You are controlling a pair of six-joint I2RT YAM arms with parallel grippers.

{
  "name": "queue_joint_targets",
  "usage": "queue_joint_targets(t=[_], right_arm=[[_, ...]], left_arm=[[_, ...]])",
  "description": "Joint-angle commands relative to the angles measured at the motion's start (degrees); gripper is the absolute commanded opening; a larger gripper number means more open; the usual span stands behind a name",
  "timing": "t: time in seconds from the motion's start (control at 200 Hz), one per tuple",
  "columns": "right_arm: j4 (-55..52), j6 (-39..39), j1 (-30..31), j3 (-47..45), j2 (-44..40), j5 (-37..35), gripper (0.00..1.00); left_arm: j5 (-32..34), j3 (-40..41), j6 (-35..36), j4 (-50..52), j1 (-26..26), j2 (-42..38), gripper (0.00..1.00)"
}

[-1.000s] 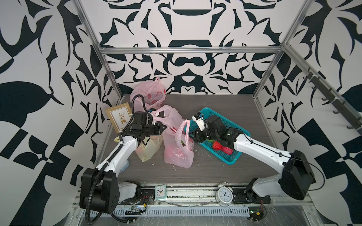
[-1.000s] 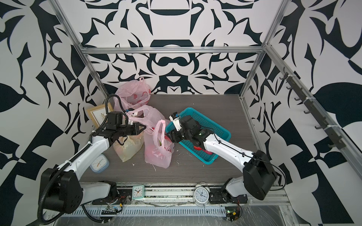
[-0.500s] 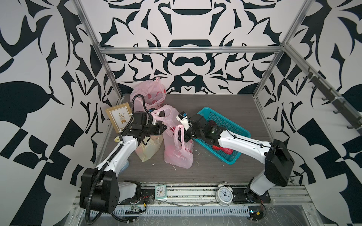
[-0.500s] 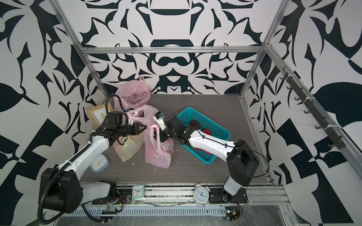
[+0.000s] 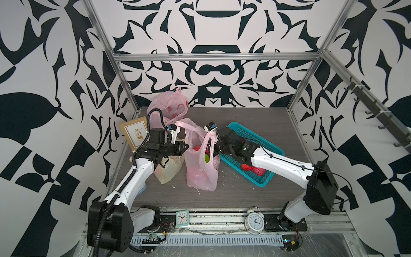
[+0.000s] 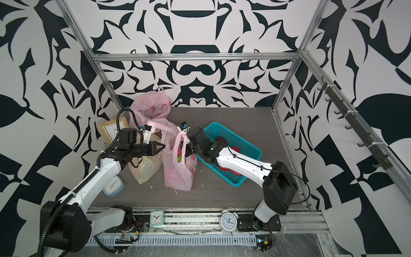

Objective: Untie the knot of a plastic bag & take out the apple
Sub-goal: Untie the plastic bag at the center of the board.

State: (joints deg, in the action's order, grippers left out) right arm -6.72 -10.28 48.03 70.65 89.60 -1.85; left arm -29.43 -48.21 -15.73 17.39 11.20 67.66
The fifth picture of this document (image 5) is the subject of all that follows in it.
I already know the teal plastic basket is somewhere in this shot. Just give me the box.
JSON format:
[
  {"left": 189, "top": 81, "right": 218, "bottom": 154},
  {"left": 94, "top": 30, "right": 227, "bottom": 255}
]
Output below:
[{"left": 215, "top": 122, "right": 285, "bottom": 187}]

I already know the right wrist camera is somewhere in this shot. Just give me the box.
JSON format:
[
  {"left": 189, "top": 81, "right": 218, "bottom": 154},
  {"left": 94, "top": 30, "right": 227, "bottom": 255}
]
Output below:
[{"left": 204, "top": 122, "right": 217, "bottom": 133}]

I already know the large pink plastic bag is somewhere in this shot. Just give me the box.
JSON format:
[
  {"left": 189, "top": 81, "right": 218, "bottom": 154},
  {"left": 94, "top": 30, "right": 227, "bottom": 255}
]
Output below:
[{"left": 147, "top": 87, "right": 188, "bottom": 126}]

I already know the small pink plastic bag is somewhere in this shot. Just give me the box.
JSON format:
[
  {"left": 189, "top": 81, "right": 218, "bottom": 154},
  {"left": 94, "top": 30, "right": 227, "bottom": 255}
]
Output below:
[{"left": 175, "top": 118, "right": 220, "bottom": 191}]

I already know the left circuit board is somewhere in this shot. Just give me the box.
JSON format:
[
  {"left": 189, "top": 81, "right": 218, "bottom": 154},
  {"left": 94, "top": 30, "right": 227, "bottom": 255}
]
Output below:
[{"left": 142, "top": 233, "right": 163, "bottom": 244}]

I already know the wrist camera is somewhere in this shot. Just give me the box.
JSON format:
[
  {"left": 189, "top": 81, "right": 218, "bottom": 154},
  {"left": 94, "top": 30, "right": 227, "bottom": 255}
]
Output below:
[
  {"left": 168, "top": 124, "right": 180, "bottom": 144},
  {"left": 204, "top": 122, "right": 217, "bottom": 133}
]

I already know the yellow plastic bag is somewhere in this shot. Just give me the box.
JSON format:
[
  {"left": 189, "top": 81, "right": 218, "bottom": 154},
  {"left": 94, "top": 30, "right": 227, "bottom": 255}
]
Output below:
[{"left": 154, "top": 155, "right": 185, "bottom": 184}]

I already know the black corrugated cable hose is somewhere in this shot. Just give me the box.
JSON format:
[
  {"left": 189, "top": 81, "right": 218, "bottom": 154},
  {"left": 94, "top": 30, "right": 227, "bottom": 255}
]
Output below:
[{"left": 91, "top": 108, "right": 171, "bottom": 257}]

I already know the blue square timer clock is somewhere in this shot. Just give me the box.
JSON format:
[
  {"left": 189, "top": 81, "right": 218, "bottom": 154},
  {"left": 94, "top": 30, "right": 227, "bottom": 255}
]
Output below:
[{"left": 138, "top": 182, "right": 147, "bottom": 195}]

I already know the right circuit board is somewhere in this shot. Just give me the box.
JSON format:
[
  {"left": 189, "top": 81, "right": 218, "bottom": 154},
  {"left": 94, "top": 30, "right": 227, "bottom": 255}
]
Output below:
[{"left": 281, "top": 237, "right": 302, "bottom": 252}]

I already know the wooden picture frame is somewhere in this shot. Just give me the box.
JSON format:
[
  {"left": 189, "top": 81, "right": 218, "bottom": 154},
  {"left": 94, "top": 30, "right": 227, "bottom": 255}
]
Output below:
[{"left": 120, "top": 117, "right": 148, "bottom": 151}]

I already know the red textured fruit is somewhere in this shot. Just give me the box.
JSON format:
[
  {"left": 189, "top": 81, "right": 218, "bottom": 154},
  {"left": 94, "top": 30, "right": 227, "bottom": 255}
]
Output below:
[{"left": 252, "top": 167, "right": 265, "bottom": 176}]

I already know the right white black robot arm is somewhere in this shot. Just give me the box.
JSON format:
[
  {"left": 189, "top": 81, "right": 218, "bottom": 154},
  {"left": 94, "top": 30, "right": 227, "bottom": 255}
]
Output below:
[{"left": 214, "top": 127, "right": 338, "bottom": 224}]

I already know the round silver alarm clock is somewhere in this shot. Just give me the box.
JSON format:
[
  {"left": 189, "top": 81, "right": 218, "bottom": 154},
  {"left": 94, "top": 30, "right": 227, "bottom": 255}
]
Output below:
[{"left": 244, "top": 209, "right": 265, "bottom": 235}]

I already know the white slotted cable duct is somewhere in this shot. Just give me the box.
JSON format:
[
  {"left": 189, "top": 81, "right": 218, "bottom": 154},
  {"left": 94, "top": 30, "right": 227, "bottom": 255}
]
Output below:
[{"left": 130, "top": 234, "right": 284, "bottom": 247}]

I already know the wall hook rail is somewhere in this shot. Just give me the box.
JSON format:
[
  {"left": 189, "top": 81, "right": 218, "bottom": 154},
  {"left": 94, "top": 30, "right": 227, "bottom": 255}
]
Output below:
[{"left": 344, "top": 76, "right": 411, "bottom": 154}]

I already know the circuit board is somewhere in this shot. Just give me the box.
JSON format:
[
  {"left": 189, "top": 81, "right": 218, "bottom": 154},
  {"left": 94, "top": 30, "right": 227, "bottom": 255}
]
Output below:
[
  {"left": 142, "top": 233, "right": 163, "bottom": 244},
  {"left": 281, "top": 237, "right": 302, "bottom": 252}
]

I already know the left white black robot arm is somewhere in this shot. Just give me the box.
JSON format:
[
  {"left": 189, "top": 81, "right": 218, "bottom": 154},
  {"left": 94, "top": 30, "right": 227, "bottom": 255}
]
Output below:
[{"left": 87, "top": 125, "right": 189, "bottom": 257}]

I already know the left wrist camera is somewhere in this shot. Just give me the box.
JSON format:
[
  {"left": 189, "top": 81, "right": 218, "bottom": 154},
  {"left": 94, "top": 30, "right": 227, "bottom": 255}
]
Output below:
[{"left": 168, "top": 124, "right": 180, "bottom": 144}]

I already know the small teal square clock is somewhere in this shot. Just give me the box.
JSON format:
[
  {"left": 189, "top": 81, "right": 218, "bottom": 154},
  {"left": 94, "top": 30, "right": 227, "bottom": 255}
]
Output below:
[{"left": 176, "top": 210, "right": 190, "bottom": 228}]

